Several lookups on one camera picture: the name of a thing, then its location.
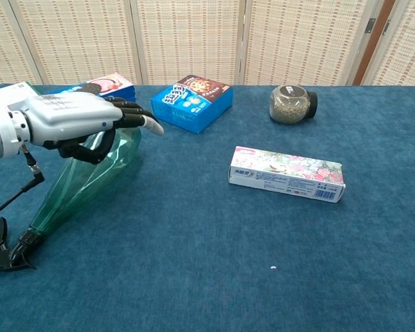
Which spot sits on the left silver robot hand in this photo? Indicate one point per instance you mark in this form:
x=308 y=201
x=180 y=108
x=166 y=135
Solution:
x=65 y=114

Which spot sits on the black metal hinge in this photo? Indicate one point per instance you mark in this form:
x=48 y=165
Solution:
x=370 y=26
x=386 y=27

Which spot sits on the green spray bottle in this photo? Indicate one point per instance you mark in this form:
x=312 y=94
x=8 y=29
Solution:
x=83 y=180

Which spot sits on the floral toothpaste box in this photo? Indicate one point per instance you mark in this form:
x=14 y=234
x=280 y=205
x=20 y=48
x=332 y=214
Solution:
x=283 y=171

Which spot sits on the glass jar with black lid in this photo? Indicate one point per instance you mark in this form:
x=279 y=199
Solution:
x=288 y=107

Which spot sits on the blue Oreo cookie box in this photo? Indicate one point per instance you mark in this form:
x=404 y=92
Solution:
x=122 y=86

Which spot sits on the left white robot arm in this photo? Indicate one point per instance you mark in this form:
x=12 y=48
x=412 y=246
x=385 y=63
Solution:
x=0 y=135

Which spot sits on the blue and brown cookie box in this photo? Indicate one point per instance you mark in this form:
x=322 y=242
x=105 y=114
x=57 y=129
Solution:
x=190 y=107

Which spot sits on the brown wooden post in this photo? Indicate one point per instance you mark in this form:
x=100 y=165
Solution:
x=371 y=52

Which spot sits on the white box with green end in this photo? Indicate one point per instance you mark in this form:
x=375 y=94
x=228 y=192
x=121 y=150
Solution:
x=7 y=90

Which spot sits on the blue felt table cloth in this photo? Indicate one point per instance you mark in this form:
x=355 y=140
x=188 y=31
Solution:
x=193 y=242

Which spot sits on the bamboo folding screen, pale frame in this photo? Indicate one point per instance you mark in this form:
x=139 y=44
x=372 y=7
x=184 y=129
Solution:
x=186 y=41
x=408 y=52

